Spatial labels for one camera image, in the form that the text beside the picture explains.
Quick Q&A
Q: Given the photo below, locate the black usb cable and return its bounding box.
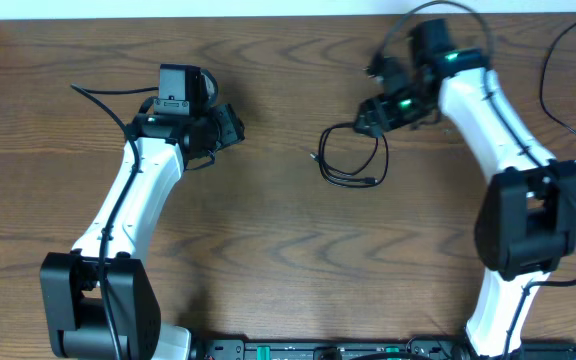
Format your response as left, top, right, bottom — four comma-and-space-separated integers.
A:
309, 122, 390, 190
539, 3, 576, 201

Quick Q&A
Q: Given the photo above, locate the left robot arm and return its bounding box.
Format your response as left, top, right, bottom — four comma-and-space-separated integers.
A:
39, 64, 245, 359

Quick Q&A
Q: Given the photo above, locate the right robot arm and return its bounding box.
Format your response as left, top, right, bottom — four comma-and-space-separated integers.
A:
353, 19, 576, 359

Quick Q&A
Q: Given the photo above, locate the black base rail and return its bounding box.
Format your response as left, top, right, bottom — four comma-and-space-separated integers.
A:
187, 335, 576, 360

